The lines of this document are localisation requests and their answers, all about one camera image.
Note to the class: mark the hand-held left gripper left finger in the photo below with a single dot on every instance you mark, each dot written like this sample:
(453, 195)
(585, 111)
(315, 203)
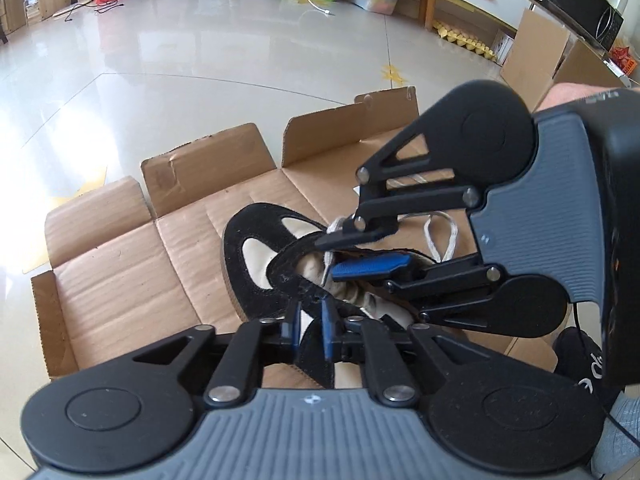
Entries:
(296, 327)

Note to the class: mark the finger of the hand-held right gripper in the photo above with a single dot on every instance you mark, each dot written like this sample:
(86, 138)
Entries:
(375, 225)
(370, 267)

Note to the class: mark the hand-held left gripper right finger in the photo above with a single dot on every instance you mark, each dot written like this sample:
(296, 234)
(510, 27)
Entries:
(327, 330)

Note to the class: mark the beige shoelace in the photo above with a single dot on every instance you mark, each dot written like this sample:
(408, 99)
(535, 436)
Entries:
(452, 235)

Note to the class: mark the black and cream suede shoe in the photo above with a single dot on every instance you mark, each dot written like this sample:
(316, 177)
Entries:
(250, 225)

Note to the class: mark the dark slipper with white print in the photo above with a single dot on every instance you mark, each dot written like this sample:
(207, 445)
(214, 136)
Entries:
(575, 360)

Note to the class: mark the small white and red box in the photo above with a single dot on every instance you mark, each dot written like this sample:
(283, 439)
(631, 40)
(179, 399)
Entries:
(502, 47)

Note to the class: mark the flattened cardboard box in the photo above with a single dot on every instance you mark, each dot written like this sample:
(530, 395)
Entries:
(125, 280)

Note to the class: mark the row of yellow blocks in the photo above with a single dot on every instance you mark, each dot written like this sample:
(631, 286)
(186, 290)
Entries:
(465, 40)

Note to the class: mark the black microwave oven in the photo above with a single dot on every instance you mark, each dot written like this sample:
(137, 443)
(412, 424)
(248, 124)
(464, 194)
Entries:
(585, 10)

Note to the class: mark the person's grey sock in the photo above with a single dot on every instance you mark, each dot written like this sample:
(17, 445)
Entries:
(620, 440)

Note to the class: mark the large yellow star floor sticker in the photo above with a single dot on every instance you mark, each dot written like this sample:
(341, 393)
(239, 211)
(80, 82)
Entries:
(85, 185)

